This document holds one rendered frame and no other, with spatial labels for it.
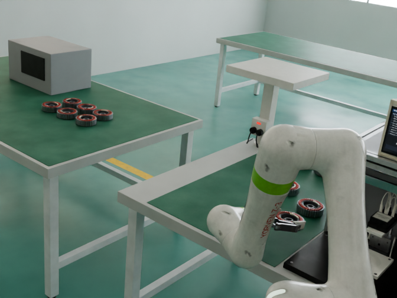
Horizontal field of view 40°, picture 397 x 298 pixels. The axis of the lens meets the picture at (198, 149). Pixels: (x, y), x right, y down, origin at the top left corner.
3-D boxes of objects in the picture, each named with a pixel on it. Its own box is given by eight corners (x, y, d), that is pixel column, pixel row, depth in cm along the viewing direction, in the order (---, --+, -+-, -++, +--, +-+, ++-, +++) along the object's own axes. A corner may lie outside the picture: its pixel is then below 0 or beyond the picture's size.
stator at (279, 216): (289, 235, 194) (291, 226, 193) (266, 222, 202) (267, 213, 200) (309, 229, 201) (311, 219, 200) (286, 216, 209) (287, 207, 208)
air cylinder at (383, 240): (387, 253, 197) (391, 240, 195) (368, 245, 201) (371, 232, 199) (392, 248, 201) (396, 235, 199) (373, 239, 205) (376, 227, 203)
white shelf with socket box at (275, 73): (277, 177, 254) (293, 83, 237) (215, 152, 275) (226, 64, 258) (313, 158, 280) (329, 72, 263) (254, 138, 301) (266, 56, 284)
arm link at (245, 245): (274, 161, 155) (243, 171, 150) (299, 188, 148) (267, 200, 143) (246, 242, 178) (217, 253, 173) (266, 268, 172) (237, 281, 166)
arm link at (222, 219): (210, 197, 174) (194, 222, 178) (232, 225, 166) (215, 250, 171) (240, 197, 183) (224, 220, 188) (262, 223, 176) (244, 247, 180)
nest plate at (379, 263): (376, 279, 180) (377, 277, 180) (335, 261, 189) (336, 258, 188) (393, 262, 191) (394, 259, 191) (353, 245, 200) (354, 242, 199)
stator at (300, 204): (308, 220, 218) (309, 212, 217) (290, 207, 227) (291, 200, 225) (328, 215, 224) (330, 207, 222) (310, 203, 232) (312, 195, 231)
